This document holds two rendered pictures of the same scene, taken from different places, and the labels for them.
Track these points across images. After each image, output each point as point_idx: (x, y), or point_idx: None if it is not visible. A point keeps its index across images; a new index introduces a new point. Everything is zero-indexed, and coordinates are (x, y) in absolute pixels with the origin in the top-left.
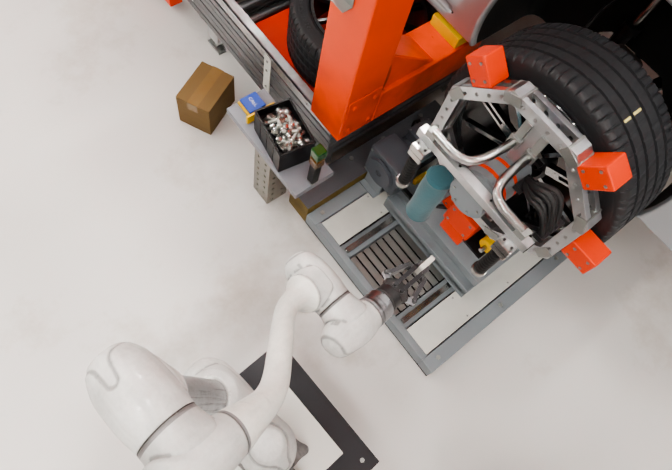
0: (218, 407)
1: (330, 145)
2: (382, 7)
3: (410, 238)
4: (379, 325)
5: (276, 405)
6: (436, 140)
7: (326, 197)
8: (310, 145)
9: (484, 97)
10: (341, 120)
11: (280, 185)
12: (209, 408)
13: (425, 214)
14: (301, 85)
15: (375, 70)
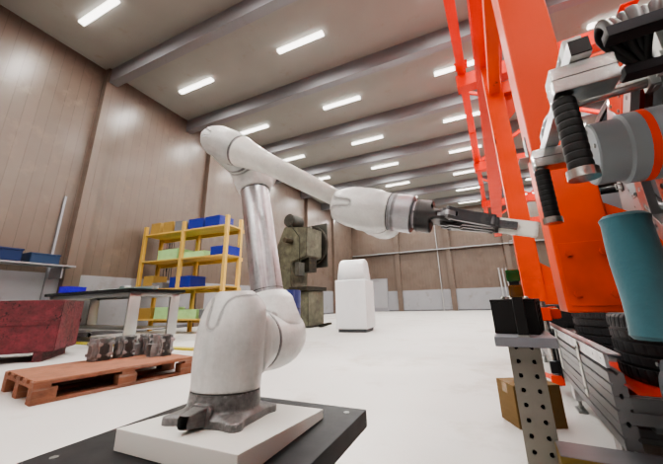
0: (260, 270)
1: (617, 394)
2: (538, 135)
3: None
4: (383, 197)
5: (264, 151)
6: (541, 131)
7: (603, 463)
8: (526, 300)
9: (627, 106)
10: (558, 271)
11: (546, 441)
12: (257, 244)
13: (643, 305)
14: (594, 345)
15: (575, 206)
